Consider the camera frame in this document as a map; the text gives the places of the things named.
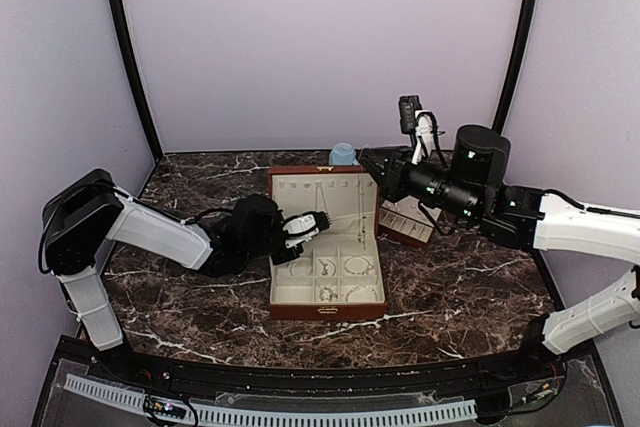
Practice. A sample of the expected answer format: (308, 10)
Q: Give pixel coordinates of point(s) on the gold crystal pendant earring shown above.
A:
(327, 294)

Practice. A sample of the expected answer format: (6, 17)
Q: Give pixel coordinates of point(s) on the light blue faceted mug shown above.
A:
(343, 154)

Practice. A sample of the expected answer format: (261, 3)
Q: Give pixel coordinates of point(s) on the silver bangle back right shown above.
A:
(359, 266)

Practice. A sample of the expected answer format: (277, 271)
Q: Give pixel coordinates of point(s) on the white perforated cable rail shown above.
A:
(166, 412)

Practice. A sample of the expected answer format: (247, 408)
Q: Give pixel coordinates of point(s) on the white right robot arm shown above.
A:
(607, 238)

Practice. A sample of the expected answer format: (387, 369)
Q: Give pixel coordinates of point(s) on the red jewelry box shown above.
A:
(350, 197)

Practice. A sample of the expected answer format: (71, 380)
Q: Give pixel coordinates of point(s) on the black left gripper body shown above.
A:
(258, 249)

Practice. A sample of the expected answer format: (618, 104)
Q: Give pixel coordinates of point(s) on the silver bangle front right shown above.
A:
(365, 294)

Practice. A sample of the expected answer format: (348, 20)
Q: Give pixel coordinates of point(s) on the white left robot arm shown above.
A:
(94, 210)

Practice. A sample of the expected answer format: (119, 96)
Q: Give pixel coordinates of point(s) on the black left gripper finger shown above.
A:
(285, 251)
(307, 224)

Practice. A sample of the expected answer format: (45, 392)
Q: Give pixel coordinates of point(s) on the red jewelry display tray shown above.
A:
(405, 223)

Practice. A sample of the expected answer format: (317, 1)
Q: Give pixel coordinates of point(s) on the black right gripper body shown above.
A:
(453, 196)

